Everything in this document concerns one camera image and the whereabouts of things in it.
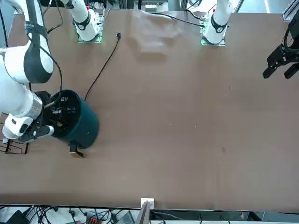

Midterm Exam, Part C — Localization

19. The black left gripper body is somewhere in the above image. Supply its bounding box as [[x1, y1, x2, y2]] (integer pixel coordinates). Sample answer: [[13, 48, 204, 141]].
[[285, 14, 299, 51]]

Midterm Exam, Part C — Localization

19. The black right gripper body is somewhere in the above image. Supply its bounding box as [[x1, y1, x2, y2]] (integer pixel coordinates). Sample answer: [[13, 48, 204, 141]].
[[35, 91, 53, 128]]

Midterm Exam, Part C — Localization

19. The green cylindrical air fryer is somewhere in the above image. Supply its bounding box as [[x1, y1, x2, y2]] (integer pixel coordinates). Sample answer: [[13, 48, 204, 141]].
[[49, 89, 100, 160]]

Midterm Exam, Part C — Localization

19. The power strip with red switches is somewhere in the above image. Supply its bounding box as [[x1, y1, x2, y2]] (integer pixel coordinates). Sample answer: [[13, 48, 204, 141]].
[[86, 215, 106, 224]]

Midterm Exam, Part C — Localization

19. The aluminium frame profile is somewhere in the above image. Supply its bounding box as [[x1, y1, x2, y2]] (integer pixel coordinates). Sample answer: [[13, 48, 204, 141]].
[[282, 4, 299, 22]]

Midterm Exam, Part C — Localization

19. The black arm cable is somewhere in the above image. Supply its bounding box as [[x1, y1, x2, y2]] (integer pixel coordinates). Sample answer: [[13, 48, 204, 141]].
[[25, 0, 64, 103]]

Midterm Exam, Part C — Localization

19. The black wire cup rack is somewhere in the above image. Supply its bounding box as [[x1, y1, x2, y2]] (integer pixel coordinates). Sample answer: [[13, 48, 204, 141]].
[[0, 112, 30, 155]]

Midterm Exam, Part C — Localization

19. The black air fryer power cord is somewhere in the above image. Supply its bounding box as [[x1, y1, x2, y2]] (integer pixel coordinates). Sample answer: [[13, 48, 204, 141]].
[[84, 32, 122, 101]]

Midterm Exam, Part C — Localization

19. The black base cable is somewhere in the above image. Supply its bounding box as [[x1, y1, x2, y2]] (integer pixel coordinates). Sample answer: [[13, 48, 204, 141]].
[[149, 12, 204, 27]]

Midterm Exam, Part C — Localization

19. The aluminium table edge post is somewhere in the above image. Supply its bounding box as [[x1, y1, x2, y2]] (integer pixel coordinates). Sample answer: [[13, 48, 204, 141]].
[[136, 198, 155, 224]]

